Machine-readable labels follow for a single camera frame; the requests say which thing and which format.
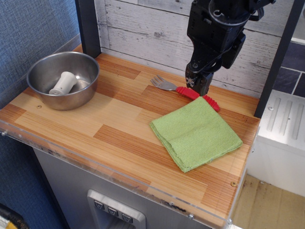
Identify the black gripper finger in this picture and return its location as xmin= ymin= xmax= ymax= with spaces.
xmin=222 ymin=32 xmax=246 ymax=69
xmin=185 ymin=69 xmax=214 ymax=96

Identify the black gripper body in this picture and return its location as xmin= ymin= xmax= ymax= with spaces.
xmin=187 ymin=0 xmax=250 ymax=73

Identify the green cloth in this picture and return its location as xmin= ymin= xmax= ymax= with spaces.
xmin=150 ymin=97 xmax=243 ymax=173

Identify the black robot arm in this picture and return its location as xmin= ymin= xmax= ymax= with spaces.
xmin=185 ymin=0 xmax=274 ymax=95

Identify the clear acrylic table edge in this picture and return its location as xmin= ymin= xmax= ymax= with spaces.
xmin=0 ymin=116 xmax=259 ymax=229

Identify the white toy sink drainboard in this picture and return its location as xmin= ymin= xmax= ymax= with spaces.
xmin=247 ymin=90 xmax=305 ymax=196

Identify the white salt shaker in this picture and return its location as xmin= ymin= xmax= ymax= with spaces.
xmin=49 ymin=72 xmax=77 ymax=95

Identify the stainless steel bowl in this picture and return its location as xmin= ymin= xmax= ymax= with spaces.
xmin=27 ymin=52 xmax=100 ymax=110

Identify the silver button control panel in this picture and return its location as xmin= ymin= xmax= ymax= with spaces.
xmin=87 ymin=189 xmax=146 ymax=229

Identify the yellow black object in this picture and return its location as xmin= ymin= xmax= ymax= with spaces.
xmin=0 ymin=205 xmax=29 ymax=229

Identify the fork with red handle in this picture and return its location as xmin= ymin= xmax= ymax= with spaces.
xmin=150 ymin=75 xmax=220 ymax=112

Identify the dark right shelf post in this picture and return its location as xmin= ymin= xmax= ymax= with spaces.
xmin=254 ymin=0 xmax=305 ymax=118

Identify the dark shelf post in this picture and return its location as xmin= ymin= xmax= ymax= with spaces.
xmin=75 ymin=0 xmax=101 ymax=58
xmin=254 ymin=0 xmax=305 ymax=118

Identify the dark left shelf post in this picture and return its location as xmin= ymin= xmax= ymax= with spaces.
xmin=75 ymin=0 xmax=101 ymax=58

